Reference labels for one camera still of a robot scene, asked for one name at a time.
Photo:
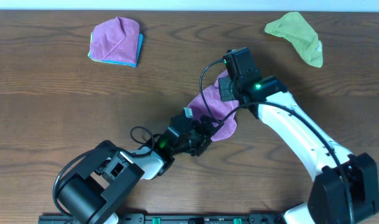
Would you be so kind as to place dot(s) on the folded blue cloth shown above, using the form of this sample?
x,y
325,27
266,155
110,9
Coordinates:
x,y
140,43

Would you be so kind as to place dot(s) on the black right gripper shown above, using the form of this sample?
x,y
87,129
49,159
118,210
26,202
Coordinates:
x,y
223,84

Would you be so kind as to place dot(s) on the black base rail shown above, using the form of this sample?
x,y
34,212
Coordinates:
x,y
254,218

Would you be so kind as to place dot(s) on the purple microfibre cloth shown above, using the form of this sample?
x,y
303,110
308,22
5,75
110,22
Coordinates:
x,y
219,109

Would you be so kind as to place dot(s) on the green microfibre cloth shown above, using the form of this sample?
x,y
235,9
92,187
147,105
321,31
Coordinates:
x,y
296,30

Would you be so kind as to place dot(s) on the folded purple cloth on stack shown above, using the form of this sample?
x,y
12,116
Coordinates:
x,y
115,39

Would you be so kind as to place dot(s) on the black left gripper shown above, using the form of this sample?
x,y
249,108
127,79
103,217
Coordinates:
x,y
205,135

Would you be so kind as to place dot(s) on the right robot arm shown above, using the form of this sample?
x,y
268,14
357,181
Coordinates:
x,y
345,186

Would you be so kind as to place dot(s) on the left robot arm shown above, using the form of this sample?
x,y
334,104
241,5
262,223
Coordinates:
x,y
91,187

